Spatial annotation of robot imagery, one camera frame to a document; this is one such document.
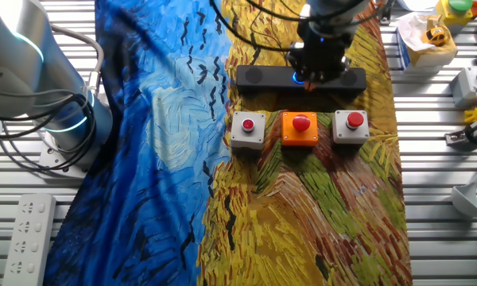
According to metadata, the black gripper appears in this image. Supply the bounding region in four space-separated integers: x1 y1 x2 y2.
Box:
286 23 353 91

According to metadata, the black speaker bar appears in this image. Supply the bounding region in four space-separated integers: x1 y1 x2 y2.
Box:
236 65 367 96

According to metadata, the orange box red mushroom button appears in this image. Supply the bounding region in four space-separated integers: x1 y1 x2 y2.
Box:
281 110 320 148

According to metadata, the grey box large red button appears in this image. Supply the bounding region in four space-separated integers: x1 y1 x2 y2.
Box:
332 110 370 145

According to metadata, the black metal stand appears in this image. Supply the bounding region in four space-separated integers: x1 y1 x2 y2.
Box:
377 0 395 25

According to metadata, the grey box small red button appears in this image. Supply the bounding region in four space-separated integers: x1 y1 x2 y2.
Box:
229 110 266 151

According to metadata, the white paper sheet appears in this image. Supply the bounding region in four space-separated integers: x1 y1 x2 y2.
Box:
396 0 438 12

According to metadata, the yellow toy car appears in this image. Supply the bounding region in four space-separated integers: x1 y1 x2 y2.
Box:
422 25 450 47

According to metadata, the grey box green button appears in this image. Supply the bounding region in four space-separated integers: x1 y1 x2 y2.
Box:
449 65 477 108

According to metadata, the yellow box green button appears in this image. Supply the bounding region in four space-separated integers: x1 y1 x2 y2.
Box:
435 0 477 27

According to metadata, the metal clamp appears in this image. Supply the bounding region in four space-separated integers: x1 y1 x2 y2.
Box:
444 118 477 147

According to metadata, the painted wheat field cloth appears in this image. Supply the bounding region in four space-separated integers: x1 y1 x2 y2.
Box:
42 0 414 286

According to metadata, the white power strip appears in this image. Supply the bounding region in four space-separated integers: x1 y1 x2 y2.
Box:
2 193 57 286

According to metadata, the grey conduit hose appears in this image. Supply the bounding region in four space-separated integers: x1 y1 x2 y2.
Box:
49 23 105 96

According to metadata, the black looped cable bundle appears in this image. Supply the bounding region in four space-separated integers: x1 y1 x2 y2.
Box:
0 89 100 174

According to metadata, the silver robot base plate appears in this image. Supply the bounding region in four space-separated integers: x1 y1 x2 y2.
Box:
37 130 100 180

